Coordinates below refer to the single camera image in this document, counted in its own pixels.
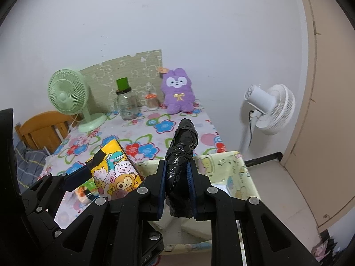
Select colourful cartoon snack bag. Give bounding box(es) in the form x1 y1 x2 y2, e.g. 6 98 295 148
75 136 142 205

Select grey plaid pillow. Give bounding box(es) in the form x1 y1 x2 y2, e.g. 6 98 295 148
15 141 48 193

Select floral tablecloth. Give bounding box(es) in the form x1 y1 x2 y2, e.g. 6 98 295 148
41 103 226 229

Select glass jar green lid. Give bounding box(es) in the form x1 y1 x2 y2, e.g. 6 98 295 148
114 78 138 121

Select green desk fan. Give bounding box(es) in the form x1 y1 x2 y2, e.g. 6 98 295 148
47 69 107 133

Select beige door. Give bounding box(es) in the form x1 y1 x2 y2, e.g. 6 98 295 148
281 0 354 232

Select small jar orange lid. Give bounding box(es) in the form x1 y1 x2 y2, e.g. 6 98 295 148
145 93 160 111

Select purple plush bunny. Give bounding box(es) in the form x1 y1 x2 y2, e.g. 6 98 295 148
161 68 195 115

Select white standing fan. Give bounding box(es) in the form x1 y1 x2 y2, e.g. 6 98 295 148
239 84 296 154

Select green patterned wall board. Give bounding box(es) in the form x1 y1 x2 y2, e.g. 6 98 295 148
80 49 164 113

